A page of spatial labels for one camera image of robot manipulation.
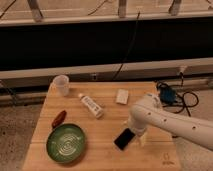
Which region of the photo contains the white sponge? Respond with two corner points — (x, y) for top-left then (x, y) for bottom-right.
(116, 89), (129, 105)

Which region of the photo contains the white tube with label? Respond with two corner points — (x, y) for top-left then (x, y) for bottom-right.
(78, 93), (103, 118)

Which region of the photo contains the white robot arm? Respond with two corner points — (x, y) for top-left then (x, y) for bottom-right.
(128, 93), (213, 151)

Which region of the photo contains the green ribbed plate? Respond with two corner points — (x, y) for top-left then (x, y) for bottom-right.
(46, 123), (86, 164)

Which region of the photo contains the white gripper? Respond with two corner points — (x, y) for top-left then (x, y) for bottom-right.
(128, 117), (147, 146)

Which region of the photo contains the translucent plastic cup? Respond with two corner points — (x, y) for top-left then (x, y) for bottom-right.
(53, 75), (69, 96)

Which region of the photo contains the black eraser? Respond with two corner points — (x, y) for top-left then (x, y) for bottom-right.
(114, 128), (135, 150)

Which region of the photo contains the brown oblong object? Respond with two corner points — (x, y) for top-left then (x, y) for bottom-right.
(52, 111), (67, 128)

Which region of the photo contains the black hanging cable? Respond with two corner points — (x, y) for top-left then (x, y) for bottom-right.
(111, 10), (142, 81)

